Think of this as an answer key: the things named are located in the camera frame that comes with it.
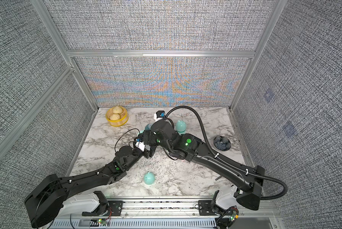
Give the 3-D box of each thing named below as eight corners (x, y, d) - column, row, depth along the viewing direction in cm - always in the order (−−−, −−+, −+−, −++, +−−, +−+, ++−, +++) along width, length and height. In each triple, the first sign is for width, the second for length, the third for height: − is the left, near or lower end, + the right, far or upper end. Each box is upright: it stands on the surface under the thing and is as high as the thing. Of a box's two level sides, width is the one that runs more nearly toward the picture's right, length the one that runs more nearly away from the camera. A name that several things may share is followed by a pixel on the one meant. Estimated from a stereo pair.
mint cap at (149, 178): (144, 184, 83) (142, 182, 79) (145, 174, 87) (144, 171, 83) (154, 184, 83) (153, 182, 79) (155, 174, 87) (154, 171, 83)
